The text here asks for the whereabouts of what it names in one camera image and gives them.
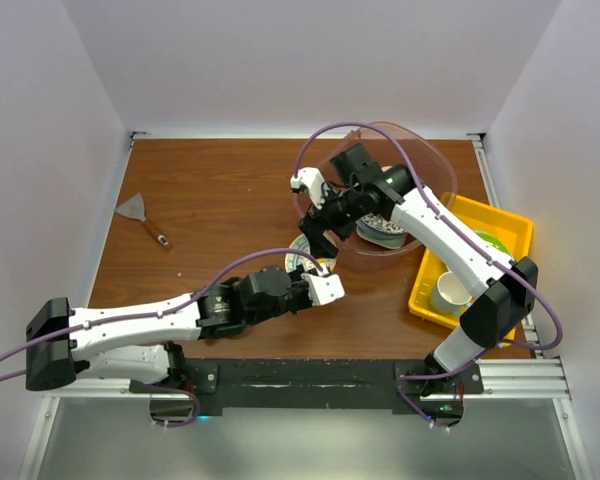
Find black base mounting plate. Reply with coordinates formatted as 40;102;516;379
130;359;484;422

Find grey triangular scraper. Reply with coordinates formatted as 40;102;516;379
114;193;172;249

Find yellow plastic tray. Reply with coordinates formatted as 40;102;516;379
408;192;534;330

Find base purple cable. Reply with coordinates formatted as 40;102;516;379
396;372;465;429
149;382;204;429

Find green plate white rim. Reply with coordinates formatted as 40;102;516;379
474;230;514;259

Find white mug blue handle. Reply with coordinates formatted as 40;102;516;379
429;271;473;316

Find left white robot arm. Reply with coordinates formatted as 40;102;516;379
25;266;329;392

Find pink translucent plastic bin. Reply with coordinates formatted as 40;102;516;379
291;122;457;270

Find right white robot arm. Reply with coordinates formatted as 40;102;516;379
290;144;538;393

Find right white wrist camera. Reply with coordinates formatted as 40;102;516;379
290;167;328;210

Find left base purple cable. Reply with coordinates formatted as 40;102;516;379
149;382;204;429

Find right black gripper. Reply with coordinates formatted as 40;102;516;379
299;180;366;259

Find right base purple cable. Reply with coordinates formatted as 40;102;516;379
396;372;465;429

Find mint green divided tray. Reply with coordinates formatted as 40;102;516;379
356;226;407;250

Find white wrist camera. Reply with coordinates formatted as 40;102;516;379
301;265;346;306
290;167;328;210

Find blue floral plate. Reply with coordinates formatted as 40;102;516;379
358;214;406;235

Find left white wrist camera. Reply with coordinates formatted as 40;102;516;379
301;265;346;306

